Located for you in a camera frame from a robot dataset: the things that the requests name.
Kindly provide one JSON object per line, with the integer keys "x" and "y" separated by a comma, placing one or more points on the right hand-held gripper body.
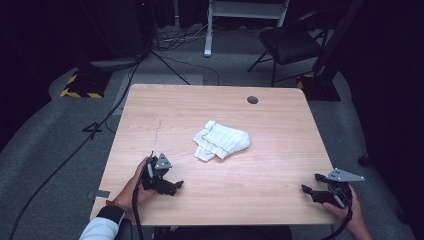
{"x": 336, "y": 190}

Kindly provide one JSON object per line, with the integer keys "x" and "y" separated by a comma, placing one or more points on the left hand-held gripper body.
{"x": 156, "y": 173}

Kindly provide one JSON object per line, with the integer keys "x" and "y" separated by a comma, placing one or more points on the white towel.
{"x": 221, "y": 140}

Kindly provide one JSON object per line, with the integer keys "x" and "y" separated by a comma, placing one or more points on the person's right hand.
{"x": 353, "y": 216}

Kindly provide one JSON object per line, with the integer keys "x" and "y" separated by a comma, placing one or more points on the person's left hand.
{"x": 130, "y": 193}

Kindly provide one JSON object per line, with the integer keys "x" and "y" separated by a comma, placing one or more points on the black castor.
{"x": 363, "y": 161}

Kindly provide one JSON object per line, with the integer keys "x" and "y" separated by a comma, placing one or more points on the grey tape piece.
{"x": 101, "y": 194}

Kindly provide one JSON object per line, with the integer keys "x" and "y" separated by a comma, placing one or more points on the black stand with base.
{"x": 321, "y": 86}

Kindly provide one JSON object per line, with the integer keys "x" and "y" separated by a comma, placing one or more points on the black base with striped tape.
{"x": 85, "y": 85}

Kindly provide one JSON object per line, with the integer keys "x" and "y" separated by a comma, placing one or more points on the black folding chair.
{"x": 290, "y": 43}

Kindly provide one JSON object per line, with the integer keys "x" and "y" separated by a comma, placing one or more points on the white desk frame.
{"x": 209, "y": 33}

